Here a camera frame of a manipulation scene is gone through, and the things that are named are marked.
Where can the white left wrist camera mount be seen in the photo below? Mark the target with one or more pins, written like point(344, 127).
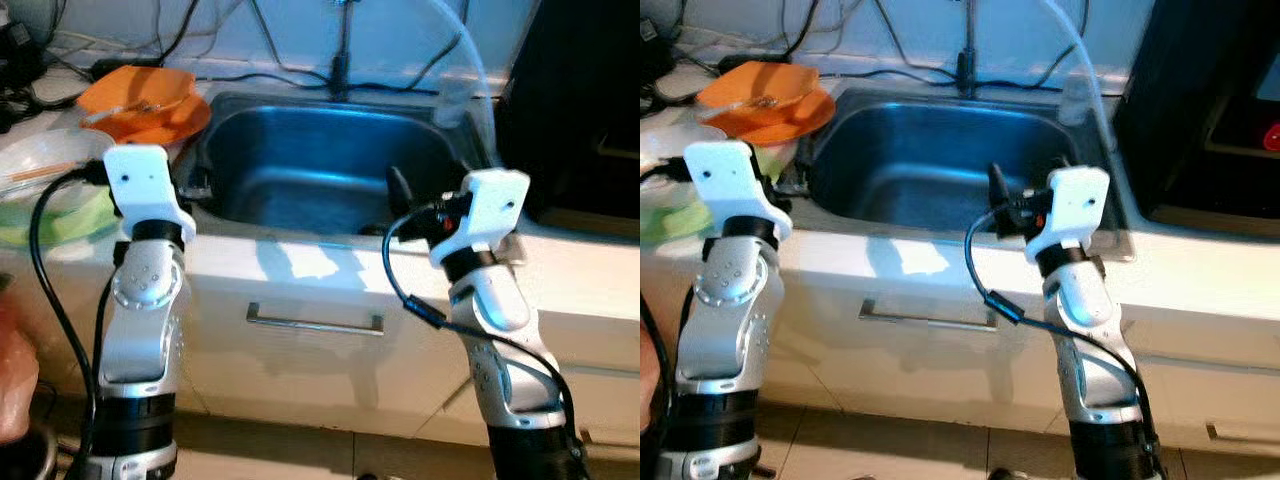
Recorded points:
point(140, 180)
point(725, 180)

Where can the black kitchen appliance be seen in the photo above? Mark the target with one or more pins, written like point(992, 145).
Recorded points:
point(570, 100)
point(1180, 100)

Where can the white kitchen cabinet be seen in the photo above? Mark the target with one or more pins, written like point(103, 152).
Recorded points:
point(900, 380)
point(300, 380)

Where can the light green plate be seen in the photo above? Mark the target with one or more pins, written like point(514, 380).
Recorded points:
point(60, 225)
point(665, 220)

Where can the orange plate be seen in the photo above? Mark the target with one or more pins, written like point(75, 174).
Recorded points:
point(190, 125)
point(815, 115)

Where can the metal sink faucet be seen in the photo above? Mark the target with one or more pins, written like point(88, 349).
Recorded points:
point(341, 70)
point(967, 70)

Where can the stainless steel sink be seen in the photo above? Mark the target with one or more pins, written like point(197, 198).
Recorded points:
point(300, 170)
point(900, 160)

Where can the orange bowl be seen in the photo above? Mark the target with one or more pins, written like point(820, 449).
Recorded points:
point(770, 80)
point(150, 85)

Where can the white ribbed bowl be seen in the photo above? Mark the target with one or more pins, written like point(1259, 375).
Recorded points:
point(60, 145)
point(665, 140)

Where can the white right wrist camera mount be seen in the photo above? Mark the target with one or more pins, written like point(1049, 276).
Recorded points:
point(490, 210)
point(1075, 205)

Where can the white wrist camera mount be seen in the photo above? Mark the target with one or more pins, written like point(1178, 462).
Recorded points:
point(725, 180)
point(140, 180)
point(1075, 205)
point(490, 210)

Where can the clear plastic cup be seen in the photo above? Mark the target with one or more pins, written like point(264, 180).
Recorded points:
point(1077, 100)
point(452, 105)

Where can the metal spoon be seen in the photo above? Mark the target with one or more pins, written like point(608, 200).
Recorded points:
point(735, 105)
point(120, 110)

